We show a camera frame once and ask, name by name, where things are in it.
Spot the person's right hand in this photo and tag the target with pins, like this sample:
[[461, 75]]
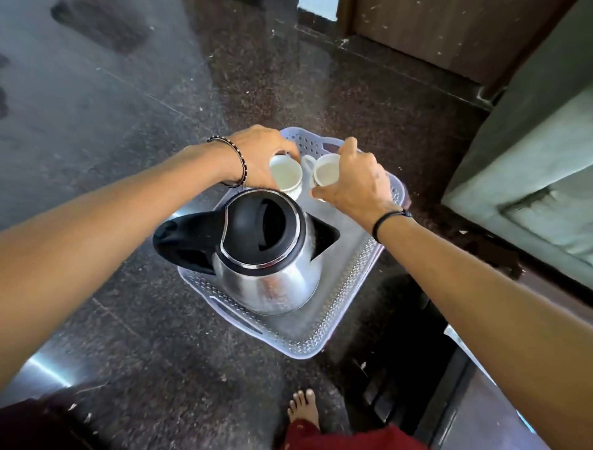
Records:
[[361, 185]]

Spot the person's left hand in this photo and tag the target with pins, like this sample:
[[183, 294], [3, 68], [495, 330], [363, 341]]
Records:
[[255, 153]]

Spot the person's left fingers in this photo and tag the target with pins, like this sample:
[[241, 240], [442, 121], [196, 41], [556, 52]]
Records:
[[288, 143]]

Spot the person's right thumb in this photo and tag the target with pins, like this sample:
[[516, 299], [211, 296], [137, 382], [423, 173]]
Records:
[[348, 148]]

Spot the white ceramic cup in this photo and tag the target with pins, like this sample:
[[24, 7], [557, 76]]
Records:
[[326, 170], [286, 175]]

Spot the person's left forearm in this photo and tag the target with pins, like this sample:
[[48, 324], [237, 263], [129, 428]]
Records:
[[102, 236]]

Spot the person's right forearm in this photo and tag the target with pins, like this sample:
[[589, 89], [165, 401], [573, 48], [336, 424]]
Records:
[[486, 315]]

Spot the black wrist band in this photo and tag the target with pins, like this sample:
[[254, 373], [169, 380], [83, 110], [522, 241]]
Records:
[[381, 221]]

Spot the pale perforated plastic tray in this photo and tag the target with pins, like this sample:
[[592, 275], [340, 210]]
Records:
[[343, 278]]

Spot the steel kettle with black lid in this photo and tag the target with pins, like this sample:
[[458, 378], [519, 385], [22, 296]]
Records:
[[264, 273]]

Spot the brown wooden door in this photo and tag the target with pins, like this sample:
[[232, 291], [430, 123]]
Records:
[[444, 32]]

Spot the grey stone counter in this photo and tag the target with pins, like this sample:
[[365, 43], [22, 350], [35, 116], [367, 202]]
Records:
[[528, 153]]

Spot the person's bare foot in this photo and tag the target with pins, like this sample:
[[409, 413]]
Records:
[[304, 408]]

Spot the dark metal cabinet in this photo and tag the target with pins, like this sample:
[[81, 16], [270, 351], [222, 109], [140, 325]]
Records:
[[468, 408]]

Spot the red garment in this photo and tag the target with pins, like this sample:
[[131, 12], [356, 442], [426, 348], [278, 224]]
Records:
[[352, 438]]

